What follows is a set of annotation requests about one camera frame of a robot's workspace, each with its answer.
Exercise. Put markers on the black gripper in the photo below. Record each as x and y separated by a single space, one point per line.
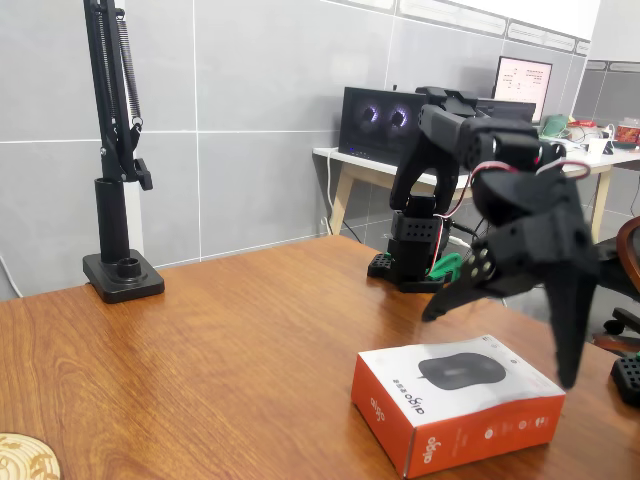
542 245

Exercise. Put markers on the orange white mouse box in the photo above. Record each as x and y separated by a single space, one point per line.
450 405

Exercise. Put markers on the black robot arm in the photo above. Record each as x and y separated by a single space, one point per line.
430 240

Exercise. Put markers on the green table clamp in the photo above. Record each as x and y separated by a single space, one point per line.
447 265

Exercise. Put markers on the black office chair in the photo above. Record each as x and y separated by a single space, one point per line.
631 250

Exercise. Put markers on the black perforated block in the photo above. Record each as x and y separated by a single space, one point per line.
627 377

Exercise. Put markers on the white cup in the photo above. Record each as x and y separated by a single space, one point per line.
597 147

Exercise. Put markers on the green bag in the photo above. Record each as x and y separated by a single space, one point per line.
555 125

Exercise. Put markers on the red tin can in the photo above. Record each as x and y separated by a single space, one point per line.
627 134

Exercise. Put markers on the computer monitor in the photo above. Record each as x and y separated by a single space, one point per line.
522 87

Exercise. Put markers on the white desk wooden legs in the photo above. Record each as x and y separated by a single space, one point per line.
350 161

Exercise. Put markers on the black computer case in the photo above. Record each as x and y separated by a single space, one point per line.
360 135

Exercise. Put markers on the round wooden coaster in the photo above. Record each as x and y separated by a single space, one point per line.
25 457

